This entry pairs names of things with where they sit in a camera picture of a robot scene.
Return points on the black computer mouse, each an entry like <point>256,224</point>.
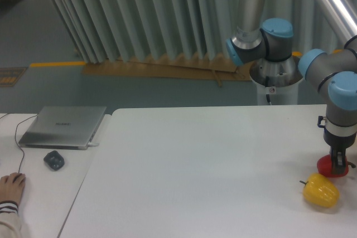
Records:
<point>20,179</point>

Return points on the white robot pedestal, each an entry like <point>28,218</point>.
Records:
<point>271,95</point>

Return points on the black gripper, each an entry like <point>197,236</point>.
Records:
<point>337,152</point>

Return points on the silver closed laptop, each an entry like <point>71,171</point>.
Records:
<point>63,127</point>

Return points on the white usb plug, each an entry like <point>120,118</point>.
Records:
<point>93,144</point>

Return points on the striped cream sleeve forearm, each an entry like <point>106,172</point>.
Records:
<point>11,223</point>

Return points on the pale green folding curtain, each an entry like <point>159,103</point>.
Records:
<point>112,29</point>

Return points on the yellow bell pepper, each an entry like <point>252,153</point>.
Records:
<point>319,190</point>

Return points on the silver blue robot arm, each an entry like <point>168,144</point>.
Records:
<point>269,44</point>

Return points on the red bell pepper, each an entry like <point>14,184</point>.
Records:
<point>324,167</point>

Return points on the person's right hand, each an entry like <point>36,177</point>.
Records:
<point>11,192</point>

